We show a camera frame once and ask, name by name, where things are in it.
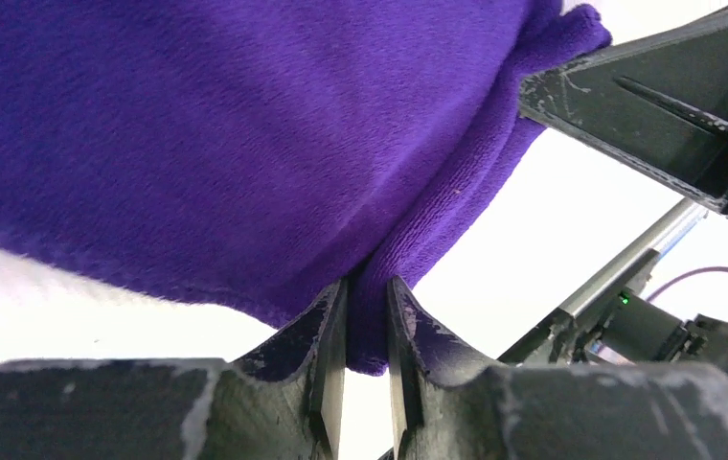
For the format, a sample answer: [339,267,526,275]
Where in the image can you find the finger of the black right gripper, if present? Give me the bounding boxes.
[520,7,728,215]

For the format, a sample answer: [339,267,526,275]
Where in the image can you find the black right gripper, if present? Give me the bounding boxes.
[498,198,728,376]

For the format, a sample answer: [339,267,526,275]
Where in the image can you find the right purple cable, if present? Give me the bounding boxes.
[646,266,728,306]

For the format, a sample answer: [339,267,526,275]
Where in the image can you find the purple towel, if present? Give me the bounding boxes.
[0,1,611,376]

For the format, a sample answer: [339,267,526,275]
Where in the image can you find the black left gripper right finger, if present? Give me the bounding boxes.
[387,278,728,460]

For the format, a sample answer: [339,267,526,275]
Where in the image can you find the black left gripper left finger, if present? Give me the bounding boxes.
[0,281,347,459]

